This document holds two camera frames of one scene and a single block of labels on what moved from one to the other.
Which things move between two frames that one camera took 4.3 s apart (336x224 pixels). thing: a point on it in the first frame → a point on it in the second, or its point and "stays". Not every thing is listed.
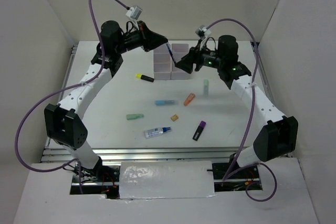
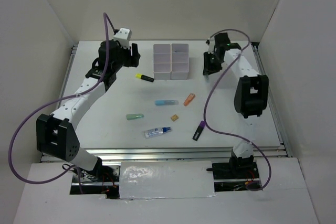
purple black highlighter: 199,130 stays
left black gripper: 149,40 → 133,61
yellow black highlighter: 143,77 stays
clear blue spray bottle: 155,131 stays
